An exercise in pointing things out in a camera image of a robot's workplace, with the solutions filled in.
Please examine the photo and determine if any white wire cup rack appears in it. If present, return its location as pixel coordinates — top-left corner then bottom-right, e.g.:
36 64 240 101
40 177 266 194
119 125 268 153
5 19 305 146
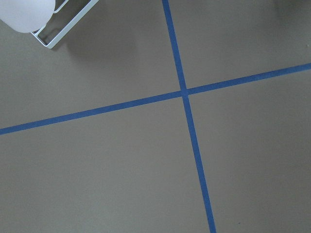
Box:
31 0 98 49

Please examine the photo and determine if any white cup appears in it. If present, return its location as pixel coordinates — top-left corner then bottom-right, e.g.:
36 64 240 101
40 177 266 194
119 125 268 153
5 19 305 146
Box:
0 0 56 33

